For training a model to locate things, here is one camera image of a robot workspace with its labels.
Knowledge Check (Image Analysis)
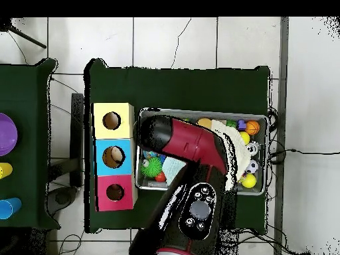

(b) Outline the clear mesh bin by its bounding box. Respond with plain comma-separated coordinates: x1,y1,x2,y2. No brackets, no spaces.
135,108,269,197

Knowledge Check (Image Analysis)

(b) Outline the dark green tablecloth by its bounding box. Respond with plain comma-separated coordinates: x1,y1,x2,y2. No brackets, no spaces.
84,58,272,234

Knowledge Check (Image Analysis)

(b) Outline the blue cup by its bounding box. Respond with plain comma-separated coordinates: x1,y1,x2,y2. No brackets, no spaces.
0,197,23,220

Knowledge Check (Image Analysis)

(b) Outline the yellow cup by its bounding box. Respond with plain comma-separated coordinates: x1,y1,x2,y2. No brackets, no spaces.
0,162,14,180

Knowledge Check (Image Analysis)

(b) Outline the green spiky ball with eyes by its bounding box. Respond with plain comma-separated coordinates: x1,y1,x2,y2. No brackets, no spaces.
141,157,165,179

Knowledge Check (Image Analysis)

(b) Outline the dark green side table cloth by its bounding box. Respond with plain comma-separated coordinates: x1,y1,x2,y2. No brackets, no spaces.
0,58,59,230

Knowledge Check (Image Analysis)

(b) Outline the wooden box with three holes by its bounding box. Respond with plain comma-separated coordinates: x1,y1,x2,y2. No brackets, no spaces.
92,102,138,213

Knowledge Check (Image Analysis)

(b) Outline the cream muslin cloth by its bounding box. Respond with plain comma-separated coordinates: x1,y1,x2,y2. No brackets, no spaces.
211,120,252,192

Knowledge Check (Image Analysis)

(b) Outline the black tripod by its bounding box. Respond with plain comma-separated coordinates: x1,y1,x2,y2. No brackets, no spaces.
0,18,48,50

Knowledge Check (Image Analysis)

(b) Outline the purple plate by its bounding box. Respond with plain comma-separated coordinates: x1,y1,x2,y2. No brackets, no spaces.
0,112,19,157

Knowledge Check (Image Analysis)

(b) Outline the mint green muslin cloth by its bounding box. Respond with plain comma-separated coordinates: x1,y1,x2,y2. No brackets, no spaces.
161,156,188,185

